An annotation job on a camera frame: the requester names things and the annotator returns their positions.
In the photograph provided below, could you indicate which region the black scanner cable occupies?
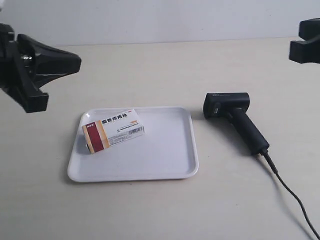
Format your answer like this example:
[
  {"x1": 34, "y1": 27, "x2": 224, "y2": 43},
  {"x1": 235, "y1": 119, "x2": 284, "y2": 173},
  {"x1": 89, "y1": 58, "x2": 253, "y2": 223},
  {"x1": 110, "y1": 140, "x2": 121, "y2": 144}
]
[{"x1": 259, "y1": 149, "x2": 320, "y2": 240}]

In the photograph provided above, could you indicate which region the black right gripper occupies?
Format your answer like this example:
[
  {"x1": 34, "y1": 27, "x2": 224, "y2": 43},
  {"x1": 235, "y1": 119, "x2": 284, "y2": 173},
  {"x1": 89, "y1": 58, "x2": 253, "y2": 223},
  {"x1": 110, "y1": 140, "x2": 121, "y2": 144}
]
[{"x1": 288, "y1": 18, "x2": 320, "y2": 64}]

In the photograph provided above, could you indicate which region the black handheld barcode scanner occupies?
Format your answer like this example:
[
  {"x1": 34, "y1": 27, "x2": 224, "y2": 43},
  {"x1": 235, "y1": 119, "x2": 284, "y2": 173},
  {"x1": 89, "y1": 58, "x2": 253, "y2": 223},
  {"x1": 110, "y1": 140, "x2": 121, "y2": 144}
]
[{"x1": 203, "y1": 92, "x2": 270, "y2": 156}]

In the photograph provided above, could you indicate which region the white plastic tray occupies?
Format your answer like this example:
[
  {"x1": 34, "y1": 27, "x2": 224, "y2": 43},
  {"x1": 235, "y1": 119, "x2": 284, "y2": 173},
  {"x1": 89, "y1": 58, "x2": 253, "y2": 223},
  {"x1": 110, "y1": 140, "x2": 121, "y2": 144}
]
[{"x1": 67, "y1": 106, "x2": 199, "y2": 183}]

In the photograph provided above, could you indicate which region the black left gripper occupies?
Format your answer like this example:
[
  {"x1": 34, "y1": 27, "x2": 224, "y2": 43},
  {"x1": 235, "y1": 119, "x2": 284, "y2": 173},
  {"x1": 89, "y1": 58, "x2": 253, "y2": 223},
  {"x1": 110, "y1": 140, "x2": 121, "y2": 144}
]
[{"x1": 0, "y1": 23, "x2": 82, "y2": 113}]

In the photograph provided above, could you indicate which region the white red medicine box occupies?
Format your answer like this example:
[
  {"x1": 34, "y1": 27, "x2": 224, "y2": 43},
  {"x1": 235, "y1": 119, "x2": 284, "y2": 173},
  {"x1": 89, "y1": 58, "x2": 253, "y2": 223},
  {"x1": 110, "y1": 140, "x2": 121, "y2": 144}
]
[{"x1": 82, "y1": 109, "x2": 145, "y2": 154}]

